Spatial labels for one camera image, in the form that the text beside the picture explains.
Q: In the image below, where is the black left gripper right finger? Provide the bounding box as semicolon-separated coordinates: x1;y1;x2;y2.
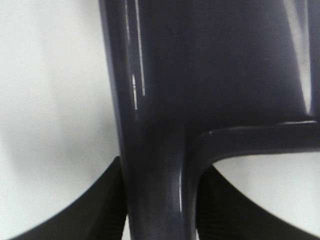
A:
195;166;317;240

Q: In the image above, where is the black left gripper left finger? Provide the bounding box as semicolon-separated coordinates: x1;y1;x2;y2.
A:
0;156;128;240

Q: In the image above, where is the dark purple plastic dustpan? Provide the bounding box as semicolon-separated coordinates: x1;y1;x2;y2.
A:
99;0;320;240

